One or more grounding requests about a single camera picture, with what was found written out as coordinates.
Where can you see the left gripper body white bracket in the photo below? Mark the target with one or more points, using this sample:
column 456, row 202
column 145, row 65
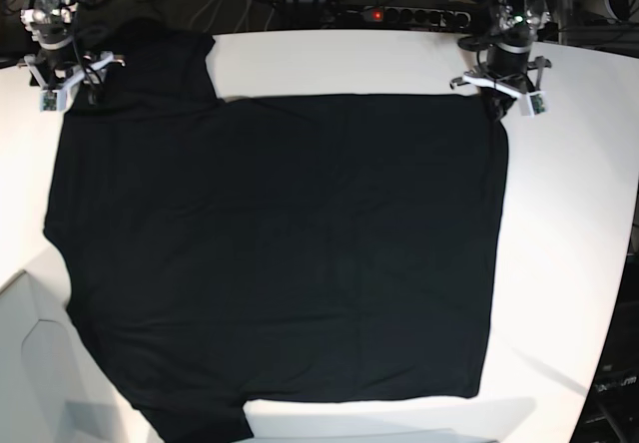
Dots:
column 505, row 76

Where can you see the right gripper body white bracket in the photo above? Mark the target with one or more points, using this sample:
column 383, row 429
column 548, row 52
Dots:
column 56, row 87

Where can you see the black T-shirt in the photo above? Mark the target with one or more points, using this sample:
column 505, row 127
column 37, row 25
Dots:
column 314, row 249

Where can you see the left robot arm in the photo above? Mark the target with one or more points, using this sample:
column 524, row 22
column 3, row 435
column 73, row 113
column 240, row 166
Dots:
column 515, row 20

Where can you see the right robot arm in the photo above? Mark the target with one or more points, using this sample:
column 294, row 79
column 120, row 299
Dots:
column 64, row 63

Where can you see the black power strip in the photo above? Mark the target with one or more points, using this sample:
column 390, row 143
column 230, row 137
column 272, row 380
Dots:
column 401, row 18

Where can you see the grey-white bin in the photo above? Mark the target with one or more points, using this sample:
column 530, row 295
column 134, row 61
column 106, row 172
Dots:
column 51, row 388

